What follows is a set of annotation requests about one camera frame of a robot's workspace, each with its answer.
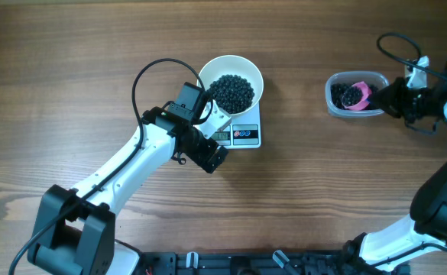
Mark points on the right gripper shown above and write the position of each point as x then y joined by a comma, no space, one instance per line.
390,97

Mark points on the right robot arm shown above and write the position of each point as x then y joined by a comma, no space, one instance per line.
424,229

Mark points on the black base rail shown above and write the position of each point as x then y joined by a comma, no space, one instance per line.
277,263

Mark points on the white digital kitchen scale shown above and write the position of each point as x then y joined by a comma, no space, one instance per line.
244,132

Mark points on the black beans in scoop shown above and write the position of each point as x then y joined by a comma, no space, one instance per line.
351,96

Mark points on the white bowl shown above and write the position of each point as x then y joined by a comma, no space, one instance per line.
234,65

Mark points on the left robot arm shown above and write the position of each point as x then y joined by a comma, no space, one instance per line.
74,231

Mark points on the clear plastic container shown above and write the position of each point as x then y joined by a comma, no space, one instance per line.
352,77

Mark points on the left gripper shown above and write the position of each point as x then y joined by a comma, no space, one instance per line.
202,157

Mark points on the pink scoop blue handle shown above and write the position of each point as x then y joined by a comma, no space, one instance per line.
364,104

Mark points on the black beans in bowl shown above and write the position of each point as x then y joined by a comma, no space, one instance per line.
232,93

